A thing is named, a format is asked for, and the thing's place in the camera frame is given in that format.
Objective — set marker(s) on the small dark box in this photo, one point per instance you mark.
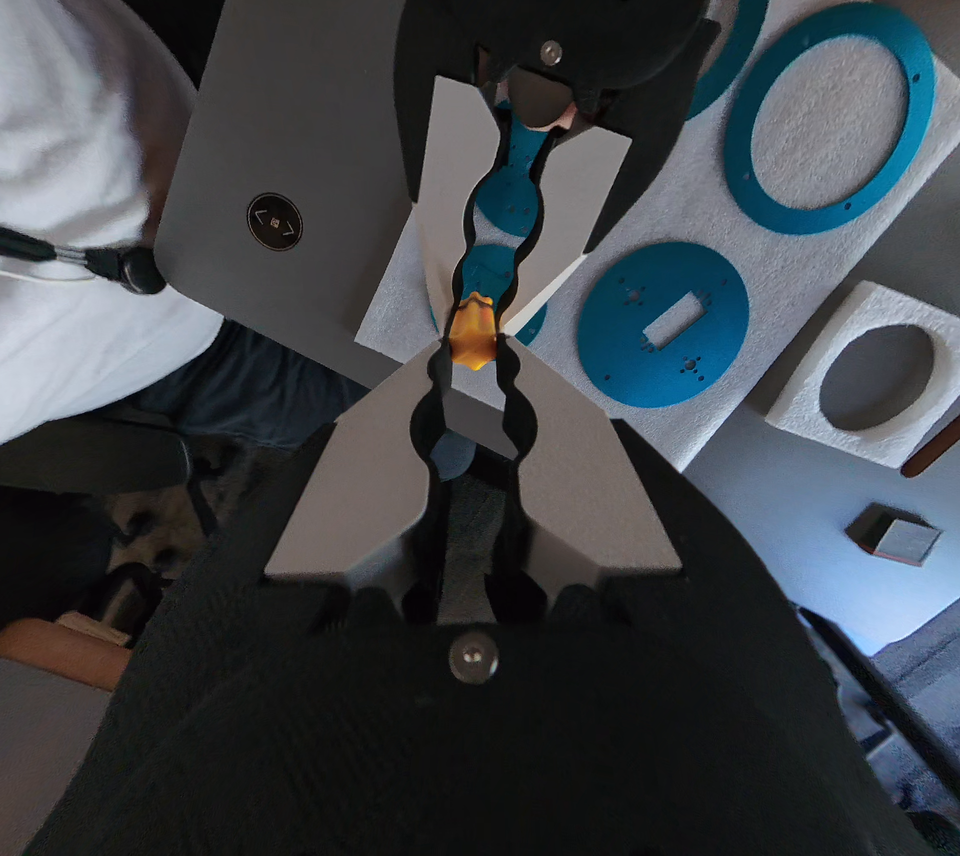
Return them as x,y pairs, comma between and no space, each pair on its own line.
900,541

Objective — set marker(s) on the black office chair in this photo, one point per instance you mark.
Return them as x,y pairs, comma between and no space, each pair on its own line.
90,459

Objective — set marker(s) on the small blue round disc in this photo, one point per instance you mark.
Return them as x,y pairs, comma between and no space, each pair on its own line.
506,196

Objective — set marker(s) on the black round desk control button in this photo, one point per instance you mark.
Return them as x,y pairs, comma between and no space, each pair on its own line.
275,222

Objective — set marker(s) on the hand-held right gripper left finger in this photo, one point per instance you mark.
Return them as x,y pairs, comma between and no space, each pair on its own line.
360,496

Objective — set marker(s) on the white foam sheet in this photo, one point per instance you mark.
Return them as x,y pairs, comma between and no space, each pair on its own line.
712,234

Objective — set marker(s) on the large blue disc rectangular cutout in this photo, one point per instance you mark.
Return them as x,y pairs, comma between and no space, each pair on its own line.
622,361

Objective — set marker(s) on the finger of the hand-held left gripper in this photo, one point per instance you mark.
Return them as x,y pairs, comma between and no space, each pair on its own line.
450,159
581,189

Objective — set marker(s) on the white foam block round hole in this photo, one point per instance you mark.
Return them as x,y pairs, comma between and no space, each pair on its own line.
802,391

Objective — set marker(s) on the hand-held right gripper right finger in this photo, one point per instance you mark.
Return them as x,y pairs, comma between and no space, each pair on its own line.
592,496

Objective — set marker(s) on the brown wooden strip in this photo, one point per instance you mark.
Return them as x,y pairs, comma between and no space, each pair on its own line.
934,447

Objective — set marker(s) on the blue round plate with bracket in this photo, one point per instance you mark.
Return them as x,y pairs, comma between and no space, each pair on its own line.
487,271

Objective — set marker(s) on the grey desk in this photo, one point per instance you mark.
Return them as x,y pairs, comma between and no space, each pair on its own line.
300,84

